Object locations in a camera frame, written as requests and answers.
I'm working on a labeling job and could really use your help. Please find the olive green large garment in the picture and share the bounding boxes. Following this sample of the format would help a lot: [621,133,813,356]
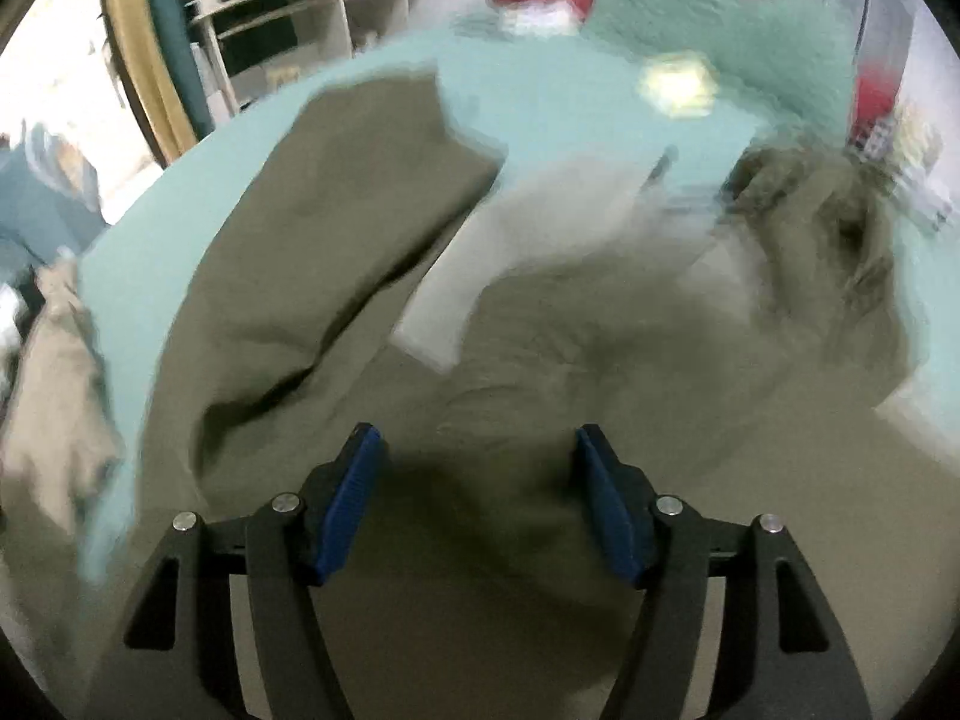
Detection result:
[2,70,958,718]

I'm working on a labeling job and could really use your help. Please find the beige folded garment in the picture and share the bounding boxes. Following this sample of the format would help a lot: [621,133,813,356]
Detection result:
[2,259,122,535]

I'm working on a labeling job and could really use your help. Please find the blue patterned cloth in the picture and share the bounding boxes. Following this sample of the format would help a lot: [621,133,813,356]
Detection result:
[2,124,107,284]

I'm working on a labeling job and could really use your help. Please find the cluttered bedside items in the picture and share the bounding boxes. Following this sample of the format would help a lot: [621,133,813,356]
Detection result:
[850,65,958,234]

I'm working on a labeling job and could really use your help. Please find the yellow snack packet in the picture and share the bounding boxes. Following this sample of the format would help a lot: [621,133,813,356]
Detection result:
[638,54,718,119]

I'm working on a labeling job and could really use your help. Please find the green pillow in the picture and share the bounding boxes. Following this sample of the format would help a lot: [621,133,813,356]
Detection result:
[583,0,856,142]

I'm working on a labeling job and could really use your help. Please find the teal bed sheet mattress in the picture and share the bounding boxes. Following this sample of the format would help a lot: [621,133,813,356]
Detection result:
[82,29,958,596]

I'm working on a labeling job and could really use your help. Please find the beige wooden desk shelf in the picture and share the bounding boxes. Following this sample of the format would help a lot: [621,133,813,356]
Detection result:
[189,0,412,121]

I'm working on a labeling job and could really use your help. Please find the yellow curtain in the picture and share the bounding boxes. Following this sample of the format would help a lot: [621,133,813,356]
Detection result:
[101,0,199,167]

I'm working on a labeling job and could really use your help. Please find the dark teal curtain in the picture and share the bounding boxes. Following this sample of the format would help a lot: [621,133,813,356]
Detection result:
[148,0,213,140]

